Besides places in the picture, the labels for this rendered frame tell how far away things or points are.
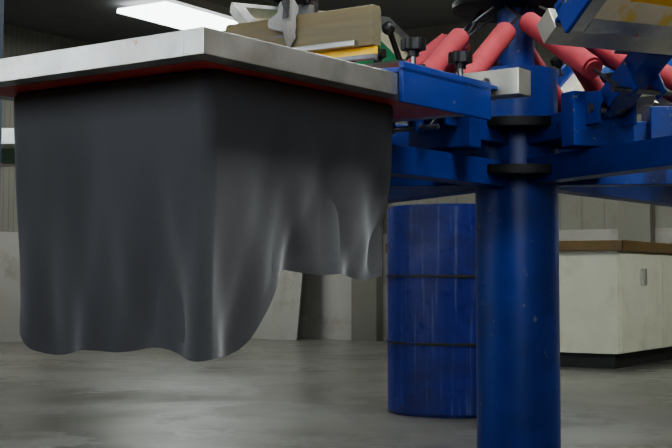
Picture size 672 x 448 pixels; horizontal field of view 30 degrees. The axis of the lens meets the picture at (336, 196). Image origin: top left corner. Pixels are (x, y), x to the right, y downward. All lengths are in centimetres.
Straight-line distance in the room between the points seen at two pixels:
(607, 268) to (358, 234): 715
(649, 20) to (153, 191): 105
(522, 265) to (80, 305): 128
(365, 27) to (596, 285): 707
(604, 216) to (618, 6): 956
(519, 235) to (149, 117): 128
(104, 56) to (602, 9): 98
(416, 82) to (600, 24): 45
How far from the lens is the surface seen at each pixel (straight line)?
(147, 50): 182
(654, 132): 304
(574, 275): 931
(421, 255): 589
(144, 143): 193
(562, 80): 394
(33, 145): 212
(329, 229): 207
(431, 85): 219
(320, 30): 235
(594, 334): 927
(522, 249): 298
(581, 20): 241
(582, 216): 1201
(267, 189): 194
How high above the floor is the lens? 65
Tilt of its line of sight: 4 degrees up
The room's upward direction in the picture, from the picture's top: straight up
